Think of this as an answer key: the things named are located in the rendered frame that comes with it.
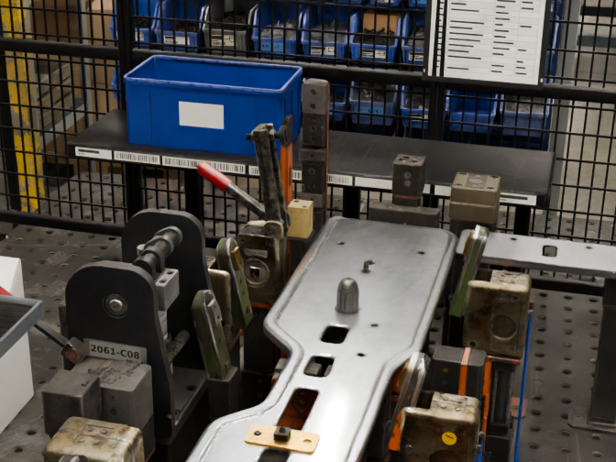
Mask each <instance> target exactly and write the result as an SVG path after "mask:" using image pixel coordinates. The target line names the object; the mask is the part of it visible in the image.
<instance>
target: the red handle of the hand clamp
mask: <svg viewBox="0 0 616 462"><path fill-rule="evenodd" d="M196 168H197V169H198V171H197V173H199V174H200V175H201V176H203V177H204V178H205V179H206V180H208V181H209V182H210V183H212V184H213V185H214V186H216V187H217V188H218V189H220V190H221V191H222V192H223V191H225V192H226V193H228V194H229V195H231V196H232V197H233V198H235V199H236V200H237V201H239V202H240V203H241V204H243V205H244V206H245V207H246V208H247V209H249V210H250V211H252V212H253V213H254V214H256V215H257V216H259V217H260V218H261V219H263V220H264V221H265V222H267V219H266V214H265V207H264V206H263V205H262V204H261V203H259V202H258V201H256V200H255V199H254V198H252V197H251V196H250V195H248V194H247V193H246V192H244V191H243V190H241V189H240V188H239V187H237V186H236V185H235V184H234V183H232V180H230V179H229V178H227V177H226V176H225V175H224V174H223V173H222V172H220V171H219V170H217V169H216V168H215V167H213V166H212V165H211V164H209V163H208V162H207V161H205V162H204V163H202V162H201V161H200V163H199V164H198V165H197V167H196Z"/></svg>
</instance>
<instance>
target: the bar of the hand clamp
mask: <svg viewBox="0 0 616 462"><path fill-rule="evenodd" d="M277 138H278V139H279V140H280V143H281V144H282V145H288V144H289V143H290V141H291V131H290V128H289V127H288V126H281V127H280V129H279V132H276V130H275V129H274V127H273V124H266V123H263V124H259V125H258V126H257V127H256V128H255V129H254V130H252V131H251V134H246V139H247V140H251V141H252V142H253V143H255V149H256V155H257V161H258V172H259V177H260V184H261V190H262V195H263V202H264V207H265V214H266V219H267V221H269V220H277V221H279V222H281V219H282V220H283V221H284V224H283V232H288V231H289V226H288V219H287V214H286V207H285V201H284V195H283V189H282V182H281V171H280V164H279V158H278V152H277V146H276V140H277Z"/></svg>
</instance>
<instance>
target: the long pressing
mask: <svg viewBox="0 0 616 462"><path fill-rule="evenodd" d="M457 242H458V237H457V235H455V234H454V233H452V232H450V231H448V230H444V229H440V228H432V227H425V226H417V225H402V224H394V223H385V222H378V221H369V220H361V219H354V218H345V217H342V216H333V217H331V218H329V219H328V220H326V221H325V222H324V225H323V226H322V228H321V229H320V231H319V233H318V234H317V236H316V237H315V239H314V241H313V243H312V244H311V245H310V247H309V248H308V250H307V251H306V253H305V255H304V256H303V258H302V260H301V261H300V263H299V265H298V266H297V268H296V269H295V271H294V272H293V274H292V275H291V277H290V279H289V280H288V282H287V283H286V285H285V287H284V288H283V290H282V291H281V293H280V295H279V297H278V298H277V300H276V302H275V303H274V304H273V305H272V307H271V308H270V310H269V312H268V314H267V315H266V317H265V319H264V321H263V333H264V335H265V336H266V338H268V339H269V340H270V341H271V342H272V343H273V344H274V345H275V346H277V347H278V348H279V349H280V350H281V351H282V352H284V353H285V354H286V355H287V357H288V359H287V361H286V363H285V365H284V367H283V368H282V370H281V372H280V375H279V376H278V377H277V379H276V381H275V383H274V385H273V386H272V388H271V390H270V392H269V394H268V396H267V398H266V400H265V401H264V402H262V403H261V404H259V405H257V406H255V407H253V408H250V409H246V410H244V411H241V412H235V413H231V414H228V415H226V416H222V417H220V418H218V419H216V420H214V421H212V422H211V423H209V424H208V425H207V426H206V428H205V429H204V431H203V433H202V435H201V436H200V438H199V440H198V441H197V443H196V444H195V446H194V448H193V449H192V452H191V453H190V454H189V455H188V457H187V459H186V460H185V462H259V461H260V459H261V457H262V455H263V453H264V452H265V451H267V450H278V451H283V452H286V453H288V454H289V457H288V459H287V461H286V462H361V460H362V457H363V456H364V453H365V450H366V448H367V445H368V442H369V439H370V436H371V434H372V431H373V428H374V426H375V423H376V421H377V419H378V416H379V413H380V409H381V406H382V404H383V402H384V399H385V396H386V394H387V391H388V388H389V386H390V384H391V380H392V378H393V376H394V375H395V373H396V372H398V371H399V370H400V369H402V368H403V366H404V364H405V362H406V360H407V359H408V358H409V359H411V358H412V355H413V351H414V350H416V351H419V352H423V349H424V344H425V341H426V338H427V336H428V333H429V331H430V328H431V325H432V322H433V320H434V317H435V312H436V309H437V306H438V304H439V301H440V298H441V296H442V293H443V290H444V287H445V285H446V280H447V277H448V274H449V271H450V269H451V266H452V263H453V261H454V258H455V255H456V247H457ZM338 243H344V244H343V245H339V244H338ZM419 252H423V253H424V254H418V253H419ZM368 259H372V263H374V264H372V265H368V271H369V273H364V272H362V271H363V265H364V261H366V260H368ZM345 277H350V278H353V279H355V280H356V282H357V285H358V288H359V302H358V309H359V310H358V311H357V312H356V313H340V312H339V311H338V310H337V309H336V292H337V287H338V284H339V282H340V281H341V280H342V279H343V278H345ZM372 325H377V326H372ZM329 327H338V328H345V329H346V330H348V332H347V334H346V338H345V340H344V342H343V343H341V344H331V343H326V342H323V341H322V338H323V337H324V335H325V332H326V330H327V328H329ZM358 354H365V356H364V357H360V356H359V355H358ZM315 357H322V358H331V359H332V360H333V361H334V363H333V365H332V367H331V368H330V370H329V372H328V374H327V376H326V377H322V378H318V377H313V376H307V375H305V374H304V373H305V371H306V370H307V368H308V366H309V364H310V362H311V360H312V358H315ZM297 390H308V391H316V392H317V393H318V396H317V398H316V400H315V402H314V404H313V407H312V409H311V410H310V412H309V415H308V417H307V419H306V421H305V423H304V425H303V427H302V430H301V431H304V432H309V433H315V434H319V435H320V440H319V443H318V445H317V447H316V448H315V450H314V452H313V453H312V454H305V453H301V452H295V451H290V450H284V449H279V448H273V447H267V446H262V445H252V444H247V443H245V442H244V438H245V436H246V434H247V432H248V430H249V428H250V426H251V425H252V424H264V425H269V426H275V427H277V426H278V424H279V422H280V420H281V417H282V416H283V414H284V412H285V411H286V409H287V407H288V405H289V403H290V401H291V399H292V396H293V394H294V393H295V392H296V391H297Z"/></svg>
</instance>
